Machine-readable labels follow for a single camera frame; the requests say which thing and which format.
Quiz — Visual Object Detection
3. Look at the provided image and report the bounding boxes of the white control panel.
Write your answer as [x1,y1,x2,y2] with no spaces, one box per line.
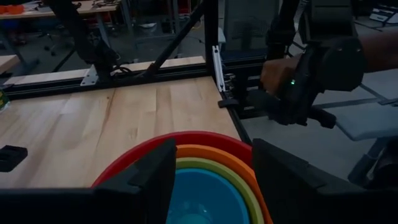
[369,4,398,25]

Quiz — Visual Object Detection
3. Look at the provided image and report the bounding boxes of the orange bowl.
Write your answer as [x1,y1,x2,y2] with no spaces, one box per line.
[175,144,274,224]

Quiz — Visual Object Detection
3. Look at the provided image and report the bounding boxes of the black horizontal frame rail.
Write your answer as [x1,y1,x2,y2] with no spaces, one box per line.
[0,63,216,101]

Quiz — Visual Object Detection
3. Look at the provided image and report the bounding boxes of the silver metal corner bracket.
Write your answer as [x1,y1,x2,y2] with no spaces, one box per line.
[80,64,100,87]

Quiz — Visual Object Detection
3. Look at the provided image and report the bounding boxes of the black diagonal frame strut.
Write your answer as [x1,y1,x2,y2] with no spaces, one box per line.
[142,0,206,79]

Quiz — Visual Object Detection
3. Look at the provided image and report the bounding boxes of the green bowl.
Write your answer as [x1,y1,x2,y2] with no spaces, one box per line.
[175,157,266,224]

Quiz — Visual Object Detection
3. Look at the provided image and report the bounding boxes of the blue bowl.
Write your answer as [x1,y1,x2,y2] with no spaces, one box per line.
[165,168,251,224]

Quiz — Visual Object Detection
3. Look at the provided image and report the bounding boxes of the orange parts on workbench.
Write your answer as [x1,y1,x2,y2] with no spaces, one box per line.
[0,4,25,15]

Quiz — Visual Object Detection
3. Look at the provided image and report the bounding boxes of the grey padded bench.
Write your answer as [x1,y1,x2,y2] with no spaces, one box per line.
[328,101,398,187]

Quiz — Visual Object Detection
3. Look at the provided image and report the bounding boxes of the large red bowl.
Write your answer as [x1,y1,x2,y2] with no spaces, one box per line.
[91,130,254,189]

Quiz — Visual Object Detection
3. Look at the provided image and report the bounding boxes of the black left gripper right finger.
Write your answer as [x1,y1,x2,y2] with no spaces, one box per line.
[252,138,368,224]

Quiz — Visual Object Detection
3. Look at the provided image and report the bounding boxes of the person's hand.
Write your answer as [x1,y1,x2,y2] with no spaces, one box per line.
[260,54,303,96]

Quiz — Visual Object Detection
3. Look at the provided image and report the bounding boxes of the white metal rail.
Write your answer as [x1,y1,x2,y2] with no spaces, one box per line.
[211,45,226,93]

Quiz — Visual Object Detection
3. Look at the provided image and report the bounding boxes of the black arm base cables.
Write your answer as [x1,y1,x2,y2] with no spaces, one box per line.
[110,64,135,78]

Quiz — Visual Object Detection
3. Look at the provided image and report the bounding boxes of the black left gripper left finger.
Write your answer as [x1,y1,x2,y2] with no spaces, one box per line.
[92,138,177,224]

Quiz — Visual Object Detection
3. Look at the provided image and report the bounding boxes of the black block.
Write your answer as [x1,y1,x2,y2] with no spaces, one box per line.
[0,144,29,173]

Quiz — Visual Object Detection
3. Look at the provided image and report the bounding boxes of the black vertical frame post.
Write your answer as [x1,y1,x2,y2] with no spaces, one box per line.
[203,0,219,75]

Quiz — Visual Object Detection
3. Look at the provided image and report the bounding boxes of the wooden workbench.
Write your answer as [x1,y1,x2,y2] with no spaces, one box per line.
[0,0,123,20]

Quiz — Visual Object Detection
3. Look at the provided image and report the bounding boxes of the person's forearm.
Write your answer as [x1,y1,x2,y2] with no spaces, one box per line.
[357,30,398,74]

